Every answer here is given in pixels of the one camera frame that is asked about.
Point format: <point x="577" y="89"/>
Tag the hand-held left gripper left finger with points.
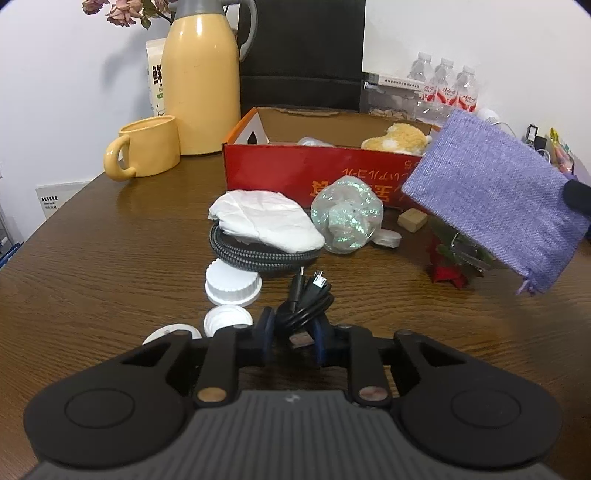
<point x="266" y="334"/>

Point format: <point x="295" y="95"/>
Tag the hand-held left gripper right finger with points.
<point x="323" y="344"/>

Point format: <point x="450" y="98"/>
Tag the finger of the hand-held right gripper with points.
<point x="579" y="198"/>

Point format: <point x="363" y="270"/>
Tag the purple cloth pouch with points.
<point x="489" y="198"/>

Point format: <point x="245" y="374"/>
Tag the white cloth pad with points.
<point x="263" y="221"/>

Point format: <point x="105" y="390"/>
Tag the artificial red rose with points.
<point x="445" y="272"/>

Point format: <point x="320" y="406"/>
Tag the tan rectangular block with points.
<point x="413" y="220"/>

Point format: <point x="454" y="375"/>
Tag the red cardboard box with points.
<point x="277" y="170"/>

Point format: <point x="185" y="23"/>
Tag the yellow white plush hamster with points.
<point x="401" y="138"/>

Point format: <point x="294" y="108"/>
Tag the small white cap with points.
<point x="226" y="318"/>

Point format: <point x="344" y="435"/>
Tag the colourful snack packet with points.
<point x="561" y="152"/>

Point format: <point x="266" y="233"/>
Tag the white ridged lid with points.
<point x="233" y="281"/>

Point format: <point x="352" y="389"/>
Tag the black device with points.
<point x="535" y="137"/>

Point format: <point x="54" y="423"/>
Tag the glitter plastic bag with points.
<point x="346" y="217"/>

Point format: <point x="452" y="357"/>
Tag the water bottle with red label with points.
<point x="466" y="92"/>
<point x="419" y="76"/>
<point x="444" y="85"/>

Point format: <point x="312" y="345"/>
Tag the clear plastic food container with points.
<point x="392" y="99"/>

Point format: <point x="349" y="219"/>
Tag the yellow mug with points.
<point x="152" y="147"/>

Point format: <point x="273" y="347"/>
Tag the yellow thermos jug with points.
<point x="201" y="83"/>

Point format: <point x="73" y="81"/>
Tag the white carton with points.
<point x="156" y="78"/>

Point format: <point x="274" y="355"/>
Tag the black paper bag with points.
<point x="300" y="50"/>

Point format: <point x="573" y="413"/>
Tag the dried pink flower bouquet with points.
<point x="122" y="11"/>

